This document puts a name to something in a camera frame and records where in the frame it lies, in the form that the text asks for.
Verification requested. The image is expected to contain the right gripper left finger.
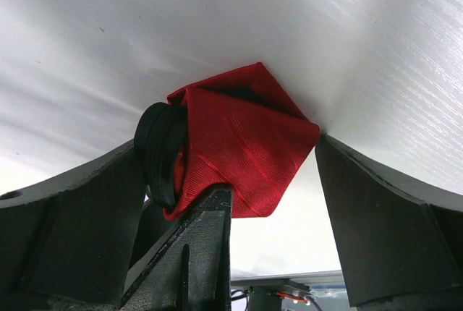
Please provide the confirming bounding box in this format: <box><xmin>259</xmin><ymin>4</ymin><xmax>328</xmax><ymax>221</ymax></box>
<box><xmin>1</xmin><ymin>142</ymin><xmax>146</xmax><ymax>307</ymax></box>

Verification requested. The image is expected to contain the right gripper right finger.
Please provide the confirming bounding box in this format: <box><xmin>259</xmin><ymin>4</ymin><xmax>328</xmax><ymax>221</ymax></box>
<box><xmin>315</xmin><ymin>135</ymin><xmax>462</xmax><ymax>307</ymax></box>

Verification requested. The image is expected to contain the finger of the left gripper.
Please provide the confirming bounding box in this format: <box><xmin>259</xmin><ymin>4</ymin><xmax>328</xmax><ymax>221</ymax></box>
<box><xmin>122</xmin><ymin>186</ymin><xmax>232</xmax><ymax>310</ymax></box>

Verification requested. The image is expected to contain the red necktie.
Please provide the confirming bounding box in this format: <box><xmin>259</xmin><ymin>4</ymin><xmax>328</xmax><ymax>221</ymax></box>
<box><xmin>134</xmin><ymin>62</ymin><xmax>320</xmax><ymax>221</ymax></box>

